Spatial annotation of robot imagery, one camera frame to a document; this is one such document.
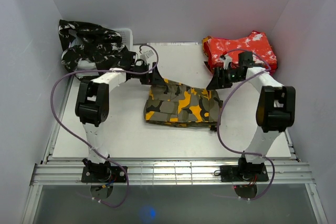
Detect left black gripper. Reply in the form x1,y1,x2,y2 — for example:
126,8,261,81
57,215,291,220
131,62,165,86

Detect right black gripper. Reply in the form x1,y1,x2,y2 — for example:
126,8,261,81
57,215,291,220
206,67,244,90

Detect orange green camouflage trousers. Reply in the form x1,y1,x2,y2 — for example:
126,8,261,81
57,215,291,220
144,79,223,132

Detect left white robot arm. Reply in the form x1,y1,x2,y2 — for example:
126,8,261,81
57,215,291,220
75,58,165,182

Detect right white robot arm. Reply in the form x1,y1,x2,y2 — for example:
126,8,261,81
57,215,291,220
207,49,296,182

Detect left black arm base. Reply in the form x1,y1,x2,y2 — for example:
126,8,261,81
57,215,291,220
80,166,127,184

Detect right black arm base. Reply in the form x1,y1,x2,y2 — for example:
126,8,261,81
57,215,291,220
214,164,269,182

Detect black white camouflage trousers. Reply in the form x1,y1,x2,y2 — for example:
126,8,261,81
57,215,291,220
58,18,137,80

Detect white plastic basket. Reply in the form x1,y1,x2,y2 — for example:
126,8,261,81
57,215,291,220
61,27,133,72

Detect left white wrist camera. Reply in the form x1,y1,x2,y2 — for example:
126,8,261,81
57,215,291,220
139,50,155,63

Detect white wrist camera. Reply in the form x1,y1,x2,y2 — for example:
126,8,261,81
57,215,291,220
139,50,155,63
219,55,232,69

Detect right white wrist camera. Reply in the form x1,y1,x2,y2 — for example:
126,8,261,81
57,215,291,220
219,55,232,69

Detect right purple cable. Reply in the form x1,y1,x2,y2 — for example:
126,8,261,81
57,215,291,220
214,48,276,201

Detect purple cable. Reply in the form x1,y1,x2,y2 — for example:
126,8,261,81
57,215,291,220
50,44,130,208
214,48,276,201

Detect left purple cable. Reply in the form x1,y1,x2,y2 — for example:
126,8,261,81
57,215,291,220
50,44,130,208

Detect aluminium rail frame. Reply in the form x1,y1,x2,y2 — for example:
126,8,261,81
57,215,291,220
30,159,316,186

